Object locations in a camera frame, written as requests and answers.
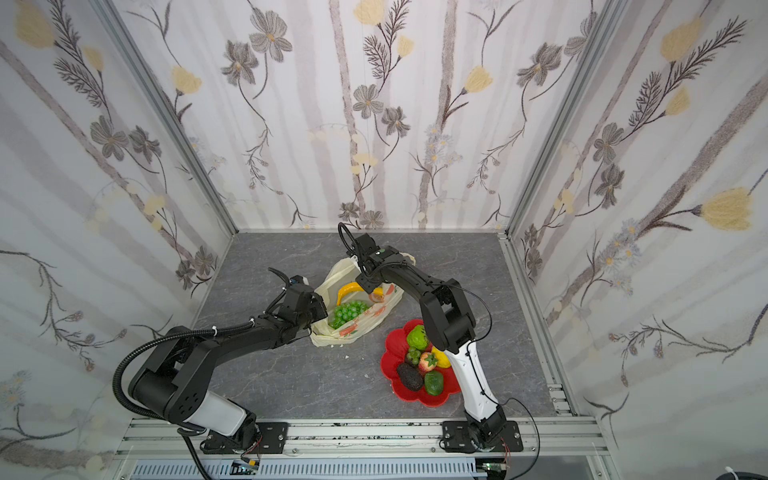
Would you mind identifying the yellow printed plastic bag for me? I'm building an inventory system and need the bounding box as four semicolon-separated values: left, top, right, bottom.
310;258;405;347

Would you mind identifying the green grape bunch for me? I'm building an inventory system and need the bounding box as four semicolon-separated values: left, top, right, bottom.
329;300;369;329

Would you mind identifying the yellow banana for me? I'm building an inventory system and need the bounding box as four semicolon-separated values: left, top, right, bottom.
336;282;363;306

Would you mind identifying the light green custard apple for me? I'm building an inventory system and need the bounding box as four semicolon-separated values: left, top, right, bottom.
406;324;430;352

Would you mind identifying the red green mango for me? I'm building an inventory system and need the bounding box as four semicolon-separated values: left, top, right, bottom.
417;352;438;374

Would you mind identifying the dark brown avocado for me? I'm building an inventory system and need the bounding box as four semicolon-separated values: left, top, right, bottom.
396;363;424;392

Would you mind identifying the dark green avocado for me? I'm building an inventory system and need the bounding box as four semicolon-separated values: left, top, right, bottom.
423;370;444;397

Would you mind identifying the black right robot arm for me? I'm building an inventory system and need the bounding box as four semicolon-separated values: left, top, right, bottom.
337;223;507;449

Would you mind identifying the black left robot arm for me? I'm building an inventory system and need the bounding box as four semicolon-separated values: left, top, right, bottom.
112;276;327;454

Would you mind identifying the red flower-shaped plate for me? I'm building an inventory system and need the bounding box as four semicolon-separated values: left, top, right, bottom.
380;319;461;408

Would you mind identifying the white slotted cable duct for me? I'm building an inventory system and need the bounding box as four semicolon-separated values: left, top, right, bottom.
128;458;487;480

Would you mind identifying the black left corrugated cable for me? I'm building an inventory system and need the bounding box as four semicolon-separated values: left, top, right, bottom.
112;320;256;421

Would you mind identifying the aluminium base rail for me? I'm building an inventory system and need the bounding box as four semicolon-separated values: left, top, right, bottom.
119;418;607;460

